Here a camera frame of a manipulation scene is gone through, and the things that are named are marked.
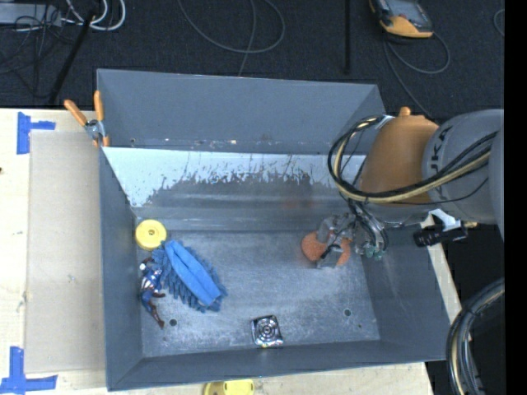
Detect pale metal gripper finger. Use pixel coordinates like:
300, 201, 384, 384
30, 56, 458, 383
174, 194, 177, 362
315, 219, 333, 243
315, 246, 347, 269

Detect shiny silver square packet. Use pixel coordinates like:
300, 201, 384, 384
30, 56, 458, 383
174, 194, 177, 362
250, 314, 285, 350

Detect blue and red toy figure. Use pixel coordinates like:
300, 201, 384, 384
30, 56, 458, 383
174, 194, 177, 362
138, 256, 167, 330

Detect yellow round disc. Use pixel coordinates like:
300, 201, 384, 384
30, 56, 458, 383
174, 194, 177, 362
134, 219, 169, 251

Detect orange ball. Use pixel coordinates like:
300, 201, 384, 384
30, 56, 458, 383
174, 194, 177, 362
301, 228, 353, 268

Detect pale wood flat board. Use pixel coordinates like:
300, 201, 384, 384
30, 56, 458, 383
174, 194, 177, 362
23, 128, 109, 374

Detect grey metal bin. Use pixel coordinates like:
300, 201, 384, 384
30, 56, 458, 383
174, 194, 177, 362
96, 68, 455, 393

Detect black cylinder on white bracket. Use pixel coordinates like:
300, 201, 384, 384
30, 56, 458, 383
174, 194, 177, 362
413, 207, 479, 249

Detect blue fringed duster cloth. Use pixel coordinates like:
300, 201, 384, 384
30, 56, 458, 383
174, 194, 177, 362
149, 239, 229, 314

